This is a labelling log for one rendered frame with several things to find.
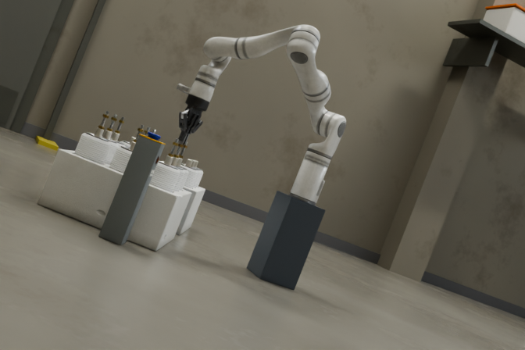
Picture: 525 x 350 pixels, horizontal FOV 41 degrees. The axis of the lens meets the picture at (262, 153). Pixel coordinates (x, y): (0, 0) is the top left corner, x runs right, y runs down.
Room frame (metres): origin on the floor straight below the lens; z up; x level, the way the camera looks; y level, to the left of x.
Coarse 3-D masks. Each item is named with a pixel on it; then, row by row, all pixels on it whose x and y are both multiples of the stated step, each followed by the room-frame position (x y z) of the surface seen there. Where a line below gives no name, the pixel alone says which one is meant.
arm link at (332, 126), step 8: (328, 112) 2.50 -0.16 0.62; (328, 120) 2.47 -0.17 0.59; (336, 120) 2.46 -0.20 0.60; (344, 120) 2.48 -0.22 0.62; (320, 128) 2.49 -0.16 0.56; (328, 128) 2.47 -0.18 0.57; (336, 128) 2.46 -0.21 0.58; (344, 128) 2.50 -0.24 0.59; (328, 136) 2.46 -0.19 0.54; (336, 136) 2.47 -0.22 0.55; (312, 144) 2.49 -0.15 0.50; (320, 144) 2.47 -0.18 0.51; (328, 144) 2.46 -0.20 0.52; (336, 144) 2.50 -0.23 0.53; (320, 152) 2.47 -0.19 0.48; (328, 152) 2.47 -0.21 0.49
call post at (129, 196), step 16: (144, 144) 2.02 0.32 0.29; (160, 144) 2.02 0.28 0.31; (144, 160) 2.02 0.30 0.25; (128, 176) 2.02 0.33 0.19; (144, 176) 2.02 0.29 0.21; (128, 192) 2.02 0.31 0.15; (144, 192) 2.05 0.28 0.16; (112, 208) 2.02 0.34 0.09; (128, 208) 2.02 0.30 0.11; (112, 224) 2.02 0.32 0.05; (128, 224) 2.02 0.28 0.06; (112, 240) 2.02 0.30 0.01
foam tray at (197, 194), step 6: (192, 192) 2.70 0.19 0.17; (198, 192) 2.80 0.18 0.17; (204, 192) 3.08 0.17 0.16; (192, 198) 2.70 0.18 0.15; (198, 198) 2.92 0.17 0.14; (192, 204) 2.72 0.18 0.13; (198, 204) 3.04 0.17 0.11; (186, 210) 2.70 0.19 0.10; (192, 210) 2.84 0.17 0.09; (186, 216) 2.70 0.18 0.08; (192, 216) 2.97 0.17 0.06; (180, 222) 2.70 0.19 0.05; (186, 222) 2.77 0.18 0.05; (180, 228) 2.70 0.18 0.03; (186, 228) 2.89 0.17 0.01
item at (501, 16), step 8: (488, 8) 5.23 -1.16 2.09; (496, 8) 5.16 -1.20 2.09; (504, 8) 5.08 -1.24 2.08; (512, 8) 4.99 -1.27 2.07; (520, 8) 4.98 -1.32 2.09; (488, 16) 5.21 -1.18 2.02; (496, 16) 5.12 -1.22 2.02; (504, 16) 5.04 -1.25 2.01; (512, 16) 4.98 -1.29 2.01; (520, 16) 5.00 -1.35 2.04; (496, 24) 5.09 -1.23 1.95; (504, 24) 5.01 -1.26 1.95; (512, 24) 4.98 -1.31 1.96; (520, 24) 5.01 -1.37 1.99; (512, 32) 4.99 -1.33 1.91; (520, 32) 5.02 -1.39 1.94; (520, 40) 5.03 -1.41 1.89
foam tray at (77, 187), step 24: (72, 168) 2.15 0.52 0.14; (96, 168) 2.15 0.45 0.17; (48, 192) 2.15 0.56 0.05; (72, 192) 2.15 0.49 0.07; (96, 192) 2.15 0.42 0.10; (168, 192) 2.15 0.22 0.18; (72, 216) 2.15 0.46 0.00; (96, 216) 2.15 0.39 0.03; (144, 216) 2.15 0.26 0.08; (168, 216) 2.15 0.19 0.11; (144, 240) 2.15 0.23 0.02; (168, 240) 2.37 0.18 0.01
